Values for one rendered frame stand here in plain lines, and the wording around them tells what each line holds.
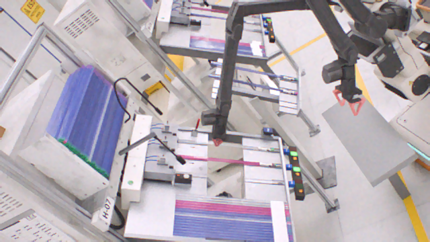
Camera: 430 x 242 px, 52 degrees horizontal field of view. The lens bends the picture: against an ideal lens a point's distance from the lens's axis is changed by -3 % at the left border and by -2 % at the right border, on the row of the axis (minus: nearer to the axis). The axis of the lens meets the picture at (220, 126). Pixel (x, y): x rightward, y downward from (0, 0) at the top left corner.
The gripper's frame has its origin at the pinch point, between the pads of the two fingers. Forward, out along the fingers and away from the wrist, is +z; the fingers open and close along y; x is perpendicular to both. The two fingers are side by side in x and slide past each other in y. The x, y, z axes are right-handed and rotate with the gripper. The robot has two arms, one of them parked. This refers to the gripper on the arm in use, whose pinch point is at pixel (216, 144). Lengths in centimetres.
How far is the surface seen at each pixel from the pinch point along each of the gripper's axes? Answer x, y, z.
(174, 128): -22.1, -2.6, -5.3
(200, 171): -7.6, 19.0, 0.6
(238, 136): 11.2, -8.0, 0.7
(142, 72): -48, -85, 22
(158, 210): -25, 44, 1
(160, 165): -26.5, 23.8, -5.3
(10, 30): -178, -186, 63
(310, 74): 86, -149, 49
